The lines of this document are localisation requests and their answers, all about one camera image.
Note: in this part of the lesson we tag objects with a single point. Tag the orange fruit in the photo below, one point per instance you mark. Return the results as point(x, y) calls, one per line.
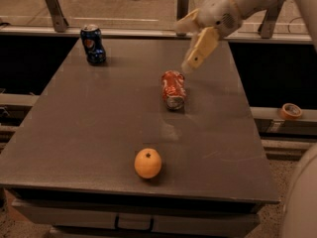
point(147, 163)

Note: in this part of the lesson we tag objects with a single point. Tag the middle metal bracket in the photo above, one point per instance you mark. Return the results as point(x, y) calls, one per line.
point(181, 9)

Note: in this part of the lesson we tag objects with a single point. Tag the left metal bracket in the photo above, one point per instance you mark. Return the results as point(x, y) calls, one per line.
point(60, 24)

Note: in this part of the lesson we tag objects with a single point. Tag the blue pepsi can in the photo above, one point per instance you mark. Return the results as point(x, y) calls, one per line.
point(92, 42)

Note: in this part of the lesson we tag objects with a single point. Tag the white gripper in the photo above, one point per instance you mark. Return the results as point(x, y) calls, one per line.
point(216, 14)

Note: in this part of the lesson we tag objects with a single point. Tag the right metal bracket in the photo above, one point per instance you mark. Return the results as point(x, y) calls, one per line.
point(267, 26)

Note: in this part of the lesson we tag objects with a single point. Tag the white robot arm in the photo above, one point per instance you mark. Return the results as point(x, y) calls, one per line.
point(299, 215)

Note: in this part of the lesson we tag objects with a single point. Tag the metal bracket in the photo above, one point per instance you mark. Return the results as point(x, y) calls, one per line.
point(267, 26)
point(181, 9)
point(60, 24)

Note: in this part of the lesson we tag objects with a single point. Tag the orange tape roll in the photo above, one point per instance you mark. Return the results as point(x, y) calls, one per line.
point(290, 111)

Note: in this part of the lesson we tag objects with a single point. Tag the red coke can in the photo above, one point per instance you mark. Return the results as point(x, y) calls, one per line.
point(173, 91)

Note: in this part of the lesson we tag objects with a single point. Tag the grey drawer with handle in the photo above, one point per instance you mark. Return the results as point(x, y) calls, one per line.
point(82, 220)

